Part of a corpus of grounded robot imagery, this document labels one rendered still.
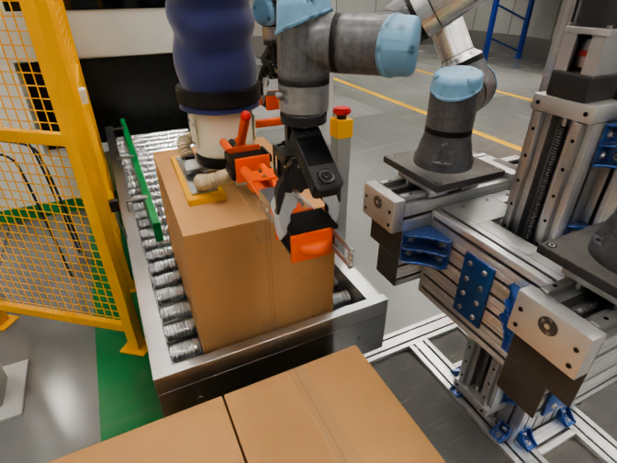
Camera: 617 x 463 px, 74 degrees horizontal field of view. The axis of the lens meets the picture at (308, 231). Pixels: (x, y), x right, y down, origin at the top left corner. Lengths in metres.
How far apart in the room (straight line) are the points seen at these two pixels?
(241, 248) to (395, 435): 0.57
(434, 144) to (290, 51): 0.58
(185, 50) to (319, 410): 0.94
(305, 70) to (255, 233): 0.53
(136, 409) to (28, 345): 0.71
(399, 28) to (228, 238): 0.64
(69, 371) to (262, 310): 1.18
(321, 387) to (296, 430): 0.14
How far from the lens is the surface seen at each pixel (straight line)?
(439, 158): 1.09
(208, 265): 1.04
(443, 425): 1.55
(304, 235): 0.66
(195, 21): 1.09
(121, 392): 1.98
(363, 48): 0.57
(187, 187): 1.18
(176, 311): 1.42
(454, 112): 1.06
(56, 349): 2.29
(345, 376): 1.17
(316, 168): 0.59
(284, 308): 1.21
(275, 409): 1.11
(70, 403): 2.03
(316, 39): 0.59
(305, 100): 0.61
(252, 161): 0.97
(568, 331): 0.78
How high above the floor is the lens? 1.45
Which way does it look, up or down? 31 degrees down
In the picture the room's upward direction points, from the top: straight up
